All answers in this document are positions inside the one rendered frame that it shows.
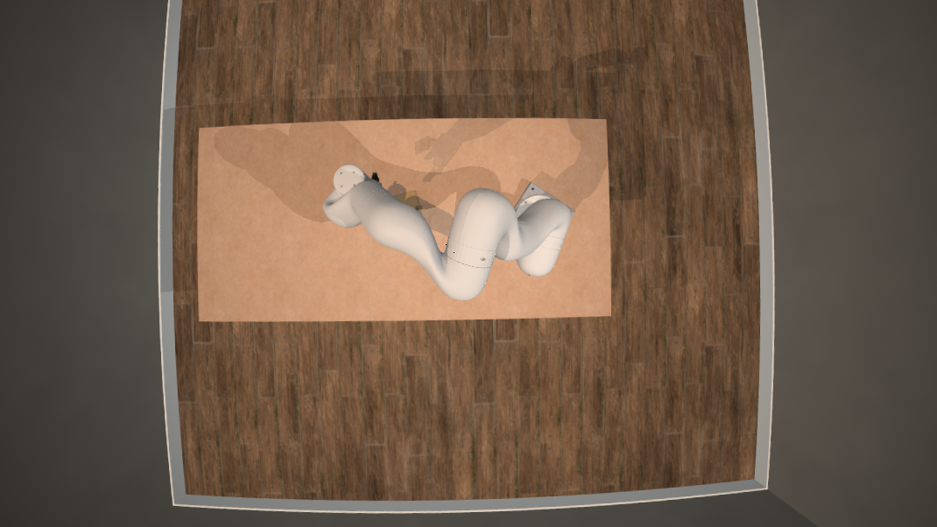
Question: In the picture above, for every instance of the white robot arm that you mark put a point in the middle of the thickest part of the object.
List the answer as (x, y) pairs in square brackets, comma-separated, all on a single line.
[(482, 217)]

